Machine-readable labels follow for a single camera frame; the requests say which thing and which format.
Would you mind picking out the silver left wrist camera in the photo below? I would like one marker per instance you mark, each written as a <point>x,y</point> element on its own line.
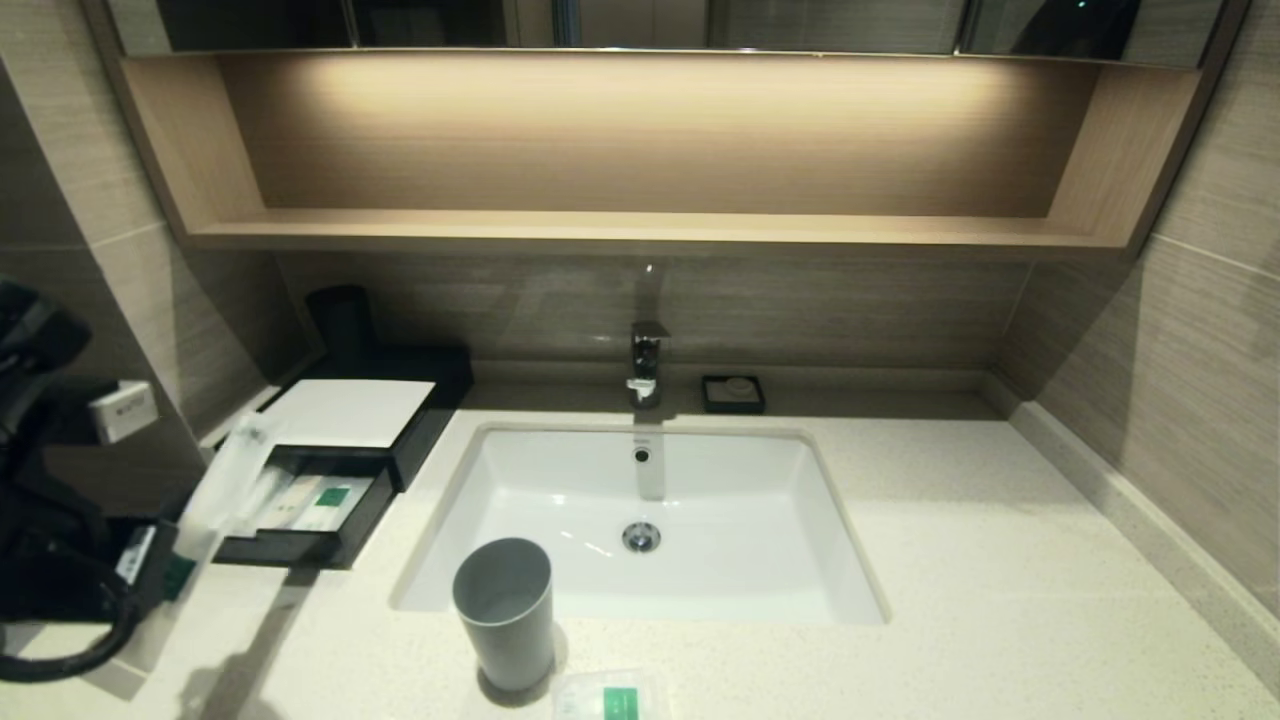
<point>122,410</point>

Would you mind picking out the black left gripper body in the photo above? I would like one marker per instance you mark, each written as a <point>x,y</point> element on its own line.
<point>55,575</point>

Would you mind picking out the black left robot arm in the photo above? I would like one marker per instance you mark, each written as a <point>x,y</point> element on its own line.
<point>30,430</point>

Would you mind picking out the white board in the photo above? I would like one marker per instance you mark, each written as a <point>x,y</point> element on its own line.
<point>345,412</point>

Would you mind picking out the comb packet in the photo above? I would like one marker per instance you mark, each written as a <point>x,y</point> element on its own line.
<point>292,502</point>

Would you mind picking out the vanity kit packet green label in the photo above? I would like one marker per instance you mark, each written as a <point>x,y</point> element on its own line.
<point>335,505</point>

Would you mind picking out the chrome sink drain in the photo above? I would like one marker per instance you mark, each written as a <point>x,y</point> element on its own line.
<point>641,537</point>

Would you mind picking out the mirror cabinet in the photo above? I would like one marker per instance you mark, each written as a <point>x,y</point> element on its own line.
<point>800,25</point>

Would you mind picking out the chrome faucet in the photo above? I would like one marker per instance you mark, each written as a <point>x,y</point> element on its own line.
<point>647,360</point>

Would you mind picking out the grey plastic cup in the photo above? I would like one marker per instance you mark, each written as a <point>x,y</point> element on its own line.
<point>506,630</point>

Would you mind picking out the toothbrush packet with green label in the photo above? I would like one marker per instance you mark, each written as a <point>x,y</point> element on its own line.
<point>225,490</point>

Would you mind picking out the packet with green square label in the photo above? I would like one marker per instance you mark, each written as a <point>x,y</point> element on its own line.
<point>610,698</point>

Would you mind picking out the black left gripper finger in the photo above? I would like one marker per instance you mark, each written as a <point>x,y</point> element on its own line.
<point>145,545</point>
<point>165,590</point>

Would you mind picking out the black soap dish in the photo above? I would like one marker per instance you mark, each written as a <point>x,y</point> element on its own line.
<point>712,402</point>

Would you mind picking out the wooden wall shelf niche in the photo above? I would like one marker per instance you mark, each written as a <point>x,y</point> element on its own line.
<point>640,228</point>

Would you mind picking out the white sink basin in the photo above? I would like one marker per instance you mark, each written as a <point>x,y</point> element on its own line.
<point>730,520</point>

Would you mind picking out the small round soap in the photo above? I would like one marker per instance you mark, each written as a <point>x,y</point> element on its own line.
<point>740,387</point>

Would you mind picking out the black cylindrical cup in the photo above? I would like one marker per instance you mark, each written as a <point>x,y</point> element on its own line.
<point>343,320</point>

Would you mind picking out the black amenity box housing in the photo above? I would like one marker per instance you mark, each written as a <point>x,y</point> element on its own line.
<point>445,395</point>

